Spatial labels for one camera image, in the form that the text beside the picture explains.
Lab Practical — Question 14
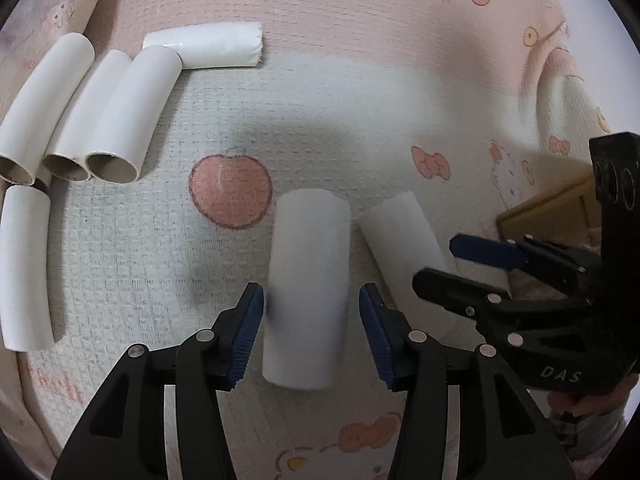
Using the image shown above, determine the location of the pink cartoon blanket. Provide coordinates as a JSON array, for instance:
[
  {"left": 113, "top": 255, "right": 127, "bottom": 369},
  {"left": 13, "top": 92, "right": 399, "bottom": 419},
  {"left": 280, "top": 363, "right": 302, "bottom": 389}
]
[{"left": 1, "top": 0, "right": 639, "bottom": 479}]

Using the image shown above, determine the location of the white tube with open end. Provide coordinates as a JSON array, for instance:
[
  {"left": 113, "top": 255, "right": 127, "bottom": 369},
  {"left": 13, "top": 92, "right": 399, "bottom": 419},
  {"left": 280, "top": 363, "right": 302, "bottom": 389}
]
[{"left": 142, "top": 22, "right": 262, "bottom": 70}]

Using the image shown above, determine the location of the brown cardboard box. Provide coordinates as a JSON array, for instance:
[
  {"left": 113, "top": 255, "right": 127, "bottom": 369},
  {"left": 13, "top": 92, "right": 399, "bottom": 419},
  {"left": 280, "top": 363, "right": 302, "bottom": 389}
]
[{"left": 496, "top": 174, "right": 602, "bottom": 252}]

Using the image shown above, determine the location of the white tube leftmost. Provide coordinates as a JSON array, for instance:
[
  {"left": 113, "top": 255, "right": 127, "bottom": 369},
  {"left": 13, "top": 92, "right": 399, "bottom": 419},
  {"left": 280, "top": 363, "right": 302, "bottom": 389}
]
[{"left": 0, "top": 32, "right": 94, "bottom": 185}]

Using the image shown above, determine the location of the white paper tube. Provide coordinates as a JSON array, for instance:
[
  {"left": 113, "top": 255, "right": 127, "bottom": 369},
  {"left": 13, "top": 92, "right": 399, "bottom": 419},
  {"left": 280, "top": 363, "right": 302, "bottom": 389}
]
[
  {"left": 262, "top": 188, "right": 350, "bottom": 390},
  {"left": 357, "top": 191, "right": 474, "bottom": 348}
]

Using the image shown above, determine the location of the white tube middle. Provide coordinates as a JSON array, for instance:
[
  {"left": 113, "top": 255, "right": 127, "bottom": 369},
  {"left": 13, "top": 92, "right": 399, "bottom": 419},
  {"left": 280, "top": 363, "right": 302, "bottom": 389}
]
[{"left": 42, "top": 50, "right": 132, "bottom": 182}]

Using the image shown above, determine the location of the white tube lower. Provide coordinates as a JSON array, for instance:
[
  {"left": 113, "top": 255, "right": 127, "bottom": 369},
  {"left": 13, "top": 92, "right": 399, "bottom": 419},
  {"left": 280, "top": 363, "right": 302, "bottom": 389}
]
[{"left": 1, "top": 185, "right": 54, "bottom": 352}]

